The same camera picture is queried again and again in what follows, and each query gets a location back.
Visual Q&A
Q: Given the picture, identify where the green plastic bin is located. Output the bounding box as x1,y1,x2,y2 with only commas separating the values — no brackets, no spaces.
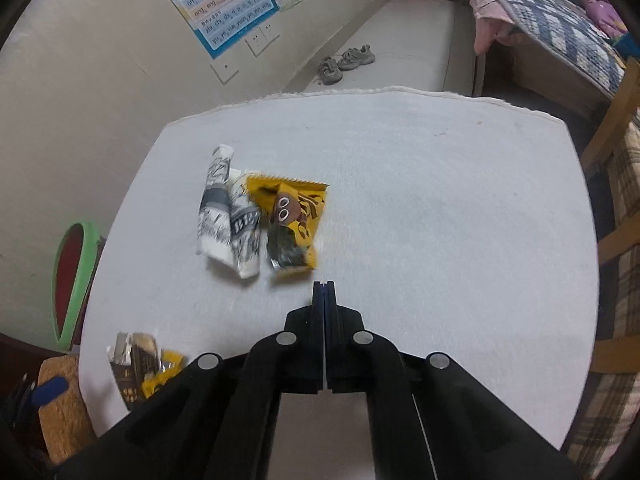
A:
50,221,107,352

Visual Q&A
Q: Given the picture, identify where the white wall socket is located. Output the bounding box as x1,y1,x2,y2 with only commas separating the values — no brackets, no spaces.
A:
245,22,281,57

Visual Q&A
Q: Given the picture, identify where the pink cloth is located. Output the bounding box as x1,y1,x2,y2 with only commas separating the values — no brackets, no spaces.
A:
472,0,526,56

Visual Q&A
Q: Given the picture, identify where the yellow cartoon snack packet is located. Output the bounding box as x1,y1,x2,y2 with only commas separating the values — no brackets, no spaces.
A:
246,174,331,281

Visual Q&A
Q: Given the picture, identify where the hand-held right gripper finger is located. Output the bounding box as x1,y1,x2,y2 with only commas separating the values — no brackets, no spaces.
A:
55,281,326,480
324,281,583,480

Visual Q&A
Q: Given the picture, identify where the blue plastic object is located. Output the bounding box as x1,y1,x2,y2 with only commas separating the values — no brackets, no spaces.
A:
31,376,68,406

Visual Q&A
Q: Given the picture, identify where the purple pillow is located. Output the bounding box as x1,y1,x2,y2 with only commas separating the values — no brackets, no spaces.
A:
560,0,626,36

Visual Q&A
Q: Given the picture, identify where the brown woven stool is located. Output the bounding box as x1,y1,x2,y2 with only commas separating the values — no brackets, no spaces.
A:
37,355,98,463

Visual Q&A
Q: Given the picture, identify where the blue wall poster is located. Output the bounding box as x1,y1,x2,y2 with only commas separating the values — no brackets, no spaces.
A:
142,0,279,60

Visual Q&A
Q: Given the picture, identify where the wooden bed frame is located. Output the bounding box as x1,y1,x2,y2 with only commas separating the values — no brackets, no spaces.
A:
485,40,616,121

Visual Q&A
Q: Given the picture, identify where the bed with plaid quilt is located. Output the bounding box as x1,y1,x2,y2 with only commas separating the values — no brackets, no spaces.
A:
462,0,628,101

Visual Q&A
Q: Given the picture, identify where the white black printed packet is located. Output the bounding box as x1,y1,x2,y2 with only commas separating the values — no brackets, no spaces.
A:
227,169,263,280
195,144,236,266

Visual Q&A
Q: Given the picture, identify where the plaid cushion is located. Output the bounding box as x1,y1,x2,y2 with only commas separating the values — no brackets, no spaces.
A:
565,120,640,480

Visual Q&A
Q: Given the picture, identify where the wooden chair frame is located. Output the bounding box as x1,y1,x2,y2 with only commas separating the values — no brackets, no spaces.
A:
580,57,640,376

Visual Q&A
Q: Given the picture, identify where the white mat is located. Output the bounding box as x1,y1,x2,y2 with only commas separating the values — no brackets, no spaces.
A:
79,87,601,456

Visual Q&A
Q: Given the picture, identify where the dark yellow snack packet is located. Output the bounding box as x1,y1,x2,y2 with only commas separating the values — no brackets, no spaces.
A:
106,331,187,411

